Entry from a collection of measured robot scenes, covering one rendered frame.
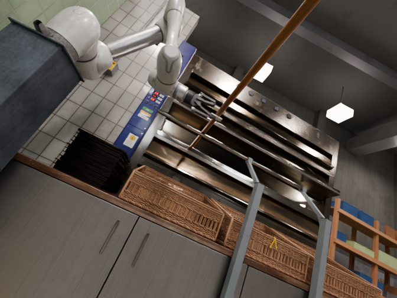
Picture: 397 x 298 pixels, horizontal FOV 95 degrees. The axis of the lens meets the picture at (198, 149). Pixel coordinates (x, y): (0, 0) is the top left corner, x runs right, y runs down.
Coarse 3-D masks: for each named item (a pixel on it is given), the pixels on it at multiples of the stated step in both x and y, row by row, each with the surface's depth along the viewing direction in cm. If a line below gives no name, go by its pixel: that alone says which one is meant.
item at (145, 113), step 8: (152, 88) 160; (152, 96) 158; (160, 96) 160; (144, 104) 154; (152, 104) 156; (160, 104) 158; (136, 112) 150; (144, 112) 152; (152, 112) 154; (144, 120) 150
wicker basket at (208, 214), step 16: (144, 176) 94; (160, 176) 141; (128, 192) 90; (144, 192) 131; (160, 192) 94; (176, 192) 96; (192, 192) 145; (144, 208) 90; (160, 208) 92; (176, 208) 134; (192, 208) 97; (208, 208) 99; (192, 224) 95; (208, 224) 97
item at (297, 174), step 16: (176, 112) 158; (192, 112) 152; (224, 128) 157; (240, 144) 163; (256, 160) 174; (272, 160) 166; (288, 176) 177; (304, 176) 169; (320, 192) 180; (336, 192) 173
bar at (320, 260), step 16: (160, 112) 119; (192, 128) 122; (224, 144) 126; (256, 176) 111; (256, 192) 98; (304, 192) 133; (256, 208) 96; (320, 224) 108; (240, 240) 89; (320, 240) 104; (240, 256) 87; (320, 256) 100; (320, 272) 96; (224, 288) 83; (320, 288) 94
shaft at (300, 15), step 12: (312, 0) 43; (300, 12) 46; (288, 24) 50; (276, 36) 54; (288, 36) 52; (276, 48) 56; (264, 60) 61; (252, 72) 67; (240, 84) 75; (216, 120) 107; (204, 132) 125; (192, 144) 154
